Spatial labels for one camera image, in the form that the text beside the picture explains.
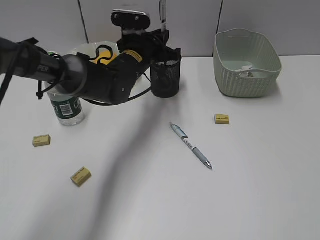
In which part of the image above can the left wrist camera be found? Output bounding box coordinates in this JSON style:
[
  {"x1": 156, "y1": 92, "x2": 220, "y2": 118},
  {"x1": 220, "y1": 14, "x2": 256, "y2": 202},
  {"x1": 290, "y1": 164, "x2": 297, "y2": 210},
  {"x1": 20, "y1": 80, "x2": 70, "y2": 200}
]
[{"x1": 111, "y1": 9, "x2": 151, "y2": 35}]

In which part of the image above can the yellow eraser front left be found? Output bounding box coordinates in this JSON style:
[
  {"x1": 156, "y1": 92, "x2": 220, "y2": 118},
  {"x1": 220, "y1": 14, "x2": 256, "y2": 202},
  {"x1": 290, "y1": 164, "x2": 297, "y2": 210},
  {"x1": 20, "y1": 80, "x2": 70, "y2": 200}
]
[{"x1": 70, "y1": 167, "x2": 92, "y2": 187}]

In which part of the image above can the pale green woven basket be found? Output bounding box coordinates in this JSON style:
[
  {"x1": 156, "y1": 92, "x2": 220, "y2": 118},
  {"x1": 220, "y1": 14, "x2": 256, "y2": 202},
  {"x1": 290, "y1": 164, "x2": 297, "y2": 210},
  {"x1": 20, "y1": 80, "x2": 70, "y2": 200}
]
[{"x1": 213, "y1": 28, "x2": 282, "y2": 98}]

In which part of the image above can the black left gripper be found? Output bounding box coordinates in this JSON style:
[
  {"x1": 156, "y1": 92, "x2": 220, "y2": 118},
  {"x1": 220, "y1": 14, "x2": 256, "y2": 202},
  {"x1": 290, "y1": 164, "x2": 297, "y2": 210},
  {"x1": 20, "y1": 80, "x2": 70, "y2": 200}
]
[{"x1": 117, "y1": 29, "x2": 182, "y2": 63}]

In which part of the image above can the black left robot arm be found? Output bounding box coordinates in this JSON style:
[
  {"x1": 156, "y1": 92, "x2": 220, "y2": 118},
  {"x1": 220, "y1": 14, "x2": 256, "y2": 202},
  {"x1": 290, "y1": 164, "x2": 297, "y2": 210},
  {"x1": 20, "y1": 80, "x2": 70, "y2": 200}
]
[{"x1": 0, "y1": 29, "x2": 182, "y2": 106}]

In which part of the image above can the waste paper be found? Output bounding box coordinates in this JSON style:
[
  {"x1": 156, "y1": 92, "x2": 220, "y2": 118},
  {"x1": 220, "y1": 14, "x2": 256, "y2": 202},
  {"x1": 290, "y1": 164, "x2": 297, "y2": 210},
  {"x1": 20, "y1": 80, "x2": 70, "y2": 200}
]
[{"x1": 235, "y1": 65, "x2": 260, "y2": 78}]

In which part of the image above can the grey grip ballpoint pen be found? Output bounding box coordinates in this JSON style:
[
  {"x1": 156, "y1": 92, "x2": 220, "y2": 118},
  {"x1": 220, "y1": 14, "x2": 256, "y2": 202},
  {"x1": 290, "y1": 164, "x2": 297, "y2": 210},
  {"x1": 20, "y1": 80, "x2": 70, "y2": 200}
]
[{"x1": 169, "y1": 122, "x2": 213, "y2": 170}]

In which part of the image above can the pale green wavy plate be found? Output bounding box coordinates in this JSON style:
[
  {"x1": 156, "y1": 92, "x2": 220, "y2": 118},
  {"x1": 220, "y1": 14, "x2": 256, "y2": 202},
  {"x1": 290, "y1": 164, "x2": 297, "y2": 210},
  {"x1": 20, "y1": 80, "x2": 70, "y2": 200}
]
[{"x1": 67, "y1": 41, "x2": 151, "y2": 98}]

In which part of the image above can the yellow eraser near bottle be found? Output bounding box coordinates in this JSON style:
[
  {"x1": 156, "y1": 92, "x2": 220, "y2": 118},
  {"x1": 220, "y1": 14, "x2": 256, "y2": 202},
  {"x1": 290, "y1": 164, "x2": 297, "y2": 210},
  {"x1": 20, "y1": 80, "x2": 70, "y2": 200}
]
[{"x1": 32, "y1": 134, "x2": 51, "y2": 147}]

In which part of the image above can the yellow mango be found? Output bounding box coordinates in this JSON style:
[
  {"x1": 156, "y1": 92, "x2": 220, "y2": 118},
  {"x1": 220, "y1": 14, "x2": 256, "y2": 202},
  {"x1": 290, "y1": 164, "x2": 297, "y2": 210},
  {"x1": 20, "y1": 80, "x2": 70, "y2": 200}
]
[{"x1": 91, "y1": 49, "x2": 117, "y2": 65}]

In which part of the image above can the yellow eraser near basket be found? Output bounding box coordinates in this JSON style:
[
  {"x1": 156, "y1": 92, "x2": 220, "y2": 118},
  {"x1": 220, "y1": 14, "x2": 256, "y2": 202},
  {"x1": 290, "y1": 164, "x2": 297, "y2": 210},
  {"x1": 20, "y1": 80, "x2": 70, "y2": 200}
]
[{"x1": 214, "y1": 114, "x2": 230, "y2": 125}]

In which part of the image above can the black mesh pen holder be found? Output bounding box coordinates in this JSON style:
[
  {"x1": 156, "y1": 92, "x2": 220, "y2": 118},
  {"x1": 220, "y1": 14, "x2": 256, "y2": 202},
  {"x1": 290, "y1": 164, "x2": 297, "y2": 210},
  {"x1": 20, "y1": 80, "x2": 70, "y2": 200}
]
[{"x1": 150, "y1": 59, "x2": 181, "y2": 99}]

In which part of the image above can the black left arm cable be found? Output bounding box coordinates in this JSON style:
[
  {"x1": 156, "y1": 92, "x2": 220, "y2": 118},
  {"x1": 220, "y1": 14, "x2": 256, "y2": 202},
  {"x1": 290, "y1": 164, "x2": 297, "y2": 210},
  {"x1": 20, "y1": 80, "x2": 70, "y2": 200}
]
[{"x1": 0, "y1": 37, "x2": 153, "y2": 107}]

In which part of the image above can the clear plastic water bottle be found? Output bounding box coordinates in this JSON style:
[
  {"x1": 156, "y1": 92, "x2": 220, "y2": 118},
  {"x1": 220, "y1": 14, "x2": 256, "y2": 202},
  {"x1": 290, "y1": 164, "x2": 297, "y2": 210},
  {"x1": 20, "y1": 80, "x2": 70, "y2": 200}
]
[{"x1": 46, "y1": 61, "x2": 85, "y2": 127}]

